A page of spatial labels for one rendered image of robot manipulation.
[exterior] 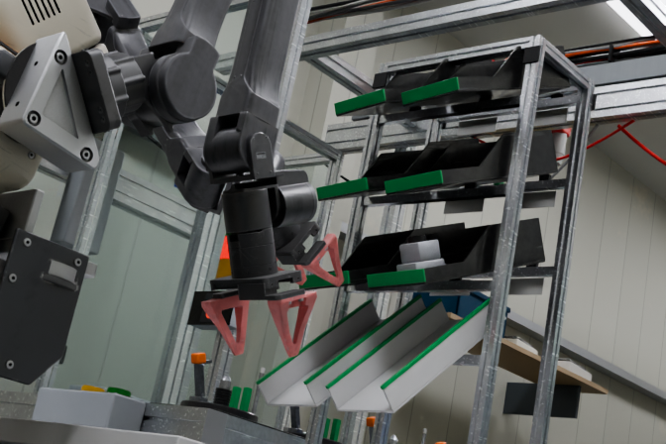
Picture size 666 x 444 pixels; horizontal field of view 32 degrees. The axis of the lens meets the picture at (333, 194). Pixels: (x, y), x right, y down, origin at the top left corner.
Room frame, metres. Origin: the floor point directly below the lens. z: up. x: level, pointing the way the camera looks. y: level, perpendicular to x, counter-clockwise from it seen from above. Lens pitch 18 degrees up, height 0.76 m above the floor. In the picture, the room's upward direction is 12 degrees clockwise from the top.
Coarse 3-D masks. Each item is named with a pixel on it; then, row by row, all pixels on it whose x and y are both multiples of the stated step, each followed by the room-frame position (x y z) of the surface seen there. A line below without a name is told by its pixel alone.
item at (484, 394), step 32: (384, 64) 1.95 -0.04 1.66; (416, 64) 1.89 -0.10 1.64; (544, 96) 1.91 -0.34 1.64; (576, 128) 1.84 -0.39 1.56; (512, 160) 1.72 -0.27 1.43; (576, 160) 1.84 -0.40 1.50; (416, 192) 2.07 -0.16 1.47; (512, 192) 1.72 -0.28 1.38; (576, 192) 1.84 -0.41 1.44; (352, 224) 1.95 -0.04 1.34; (416, 224) 2.06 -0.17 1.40; (512, 224) 1.71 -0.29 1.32; (512, 256) 1.72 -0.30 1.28; (544, 352) 1.84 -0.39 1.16; (480, 384) 1.72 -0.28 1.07; (544, 384) 1.84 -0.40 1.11; (320, 416) 1.94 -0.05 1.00; (384, 416) 2.06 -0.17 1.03; (480, 416) 1.71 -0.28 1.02; (544, 416) 1.83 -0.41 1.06
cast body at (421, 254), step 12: (408, 240) 1.69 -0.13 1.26; (420, 240) 1.69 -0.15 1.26; (432, 240) 1.69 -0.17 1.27; (408, 252) 1.69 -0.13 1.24; (420, 252) 1.68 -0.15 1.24; (432, 252) 1.69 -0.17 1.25; (408, 264) 1.69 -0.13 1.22; (420, 264) 1.68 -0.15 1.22; (432, 264) 1.69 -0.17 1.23; (444, 264) 1.71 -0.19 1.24
